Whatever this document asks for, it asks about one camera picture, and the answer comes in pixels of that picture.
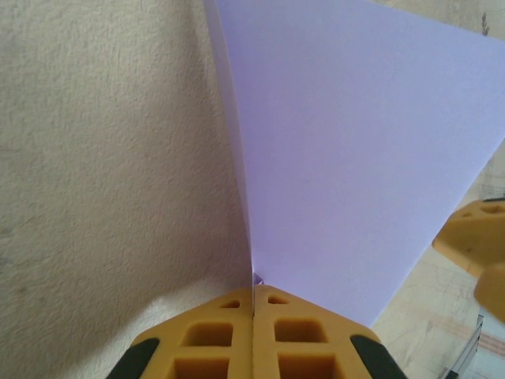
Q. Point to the purple paper sheet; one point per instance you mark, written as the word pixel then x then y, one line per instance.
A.
pixel 335 138

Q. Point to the aluminium side frame bar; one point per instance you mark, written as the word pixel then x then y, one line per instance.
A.
pixel 469 343

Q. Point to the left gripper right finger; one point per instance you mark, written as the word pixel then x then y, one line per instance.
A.
pixel 307 355

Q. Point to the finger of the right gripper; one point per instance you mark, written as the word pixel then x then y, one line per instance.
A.
pixel 493 288
pixel 473 237

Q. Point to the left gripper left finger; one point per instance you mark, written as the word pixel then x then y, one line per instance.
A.
pixel 197 355

